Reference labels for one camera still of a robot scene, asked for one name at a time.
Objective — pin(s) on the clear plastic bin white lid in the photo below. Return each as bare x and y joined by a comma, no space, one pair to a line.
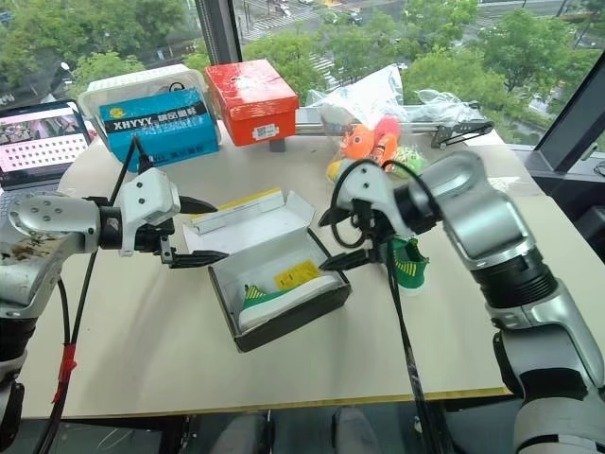
142,78

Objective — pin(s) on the dark slanted window frame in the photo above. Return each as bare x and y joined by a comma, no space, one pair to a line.
572,113

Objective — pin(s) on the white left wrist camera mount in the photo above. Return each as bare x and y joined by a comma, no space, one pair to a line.
147,198

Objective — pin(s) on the dark window post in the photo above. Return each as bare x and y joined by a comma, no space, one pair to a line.
217,33

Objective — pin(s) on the green plush toy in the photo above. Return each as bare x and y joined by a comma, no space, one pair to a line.
410,161

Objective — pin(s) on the red shoebox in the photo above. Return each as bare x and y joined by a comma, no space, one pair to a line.
255,101

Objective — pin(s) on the open laptop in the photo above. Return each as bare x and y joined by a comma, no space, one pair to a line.
38,137

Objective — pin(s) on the blue printed cardboard box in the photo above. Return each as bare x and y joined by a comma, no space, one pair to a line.
156,127

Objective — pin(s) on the green and white shoe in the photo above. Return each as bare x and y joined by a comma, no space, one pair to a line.
412,274
264,302

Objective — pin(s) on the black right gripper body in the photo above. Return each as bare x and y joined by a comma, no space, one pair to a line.
375,232

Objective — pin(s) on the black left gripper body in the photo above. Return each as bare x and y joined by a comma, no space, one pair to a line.
152,237

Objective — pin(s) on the black metal bracket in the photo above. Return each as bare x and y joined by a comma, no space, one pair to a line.
456,132

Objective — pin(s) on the clear plastic bag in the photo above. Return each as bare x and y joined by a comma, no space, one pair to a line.
368,94

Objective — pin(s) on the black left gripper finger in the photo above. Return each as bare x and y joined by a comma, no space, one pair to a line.
198,258
196,204

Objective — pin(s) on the black shoebox with white lid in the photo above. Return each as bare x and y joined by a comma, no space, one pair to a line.
293,326

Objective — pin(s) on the pink plush toy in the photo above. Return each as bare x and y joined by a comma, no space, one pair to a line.
388,126

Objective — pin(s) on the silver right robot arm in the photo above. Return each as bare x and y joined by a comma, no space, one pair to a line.
491,222

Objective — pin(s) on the yellow plush toy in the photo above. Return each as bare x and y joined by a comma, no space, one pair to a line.
335,170

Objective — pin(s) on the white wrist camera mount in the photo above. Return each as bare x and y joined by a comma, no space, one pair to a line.
366,182
147,198

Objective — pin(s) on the grey rail post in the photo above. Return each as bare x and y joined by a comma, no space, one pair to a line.
278,145

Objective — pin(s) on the aluminium rail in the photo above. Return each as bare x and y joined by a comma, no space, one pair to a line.
309,122

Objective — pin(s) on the orange fish plush toy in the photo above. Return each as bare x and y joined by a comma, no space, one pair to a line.
359,141

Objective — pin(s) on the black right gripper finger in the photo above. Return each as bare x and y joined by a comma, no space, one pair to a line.
336,216
347,261

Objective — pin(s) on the yellow paper tag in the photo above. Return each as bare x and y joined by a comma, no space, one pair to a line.
298,275

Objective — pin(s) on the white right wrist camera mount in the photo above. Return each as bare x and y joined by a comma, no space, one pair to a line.
366,182

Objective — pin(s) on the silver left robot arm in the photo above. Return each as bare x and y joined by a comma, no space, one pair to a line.
42,217

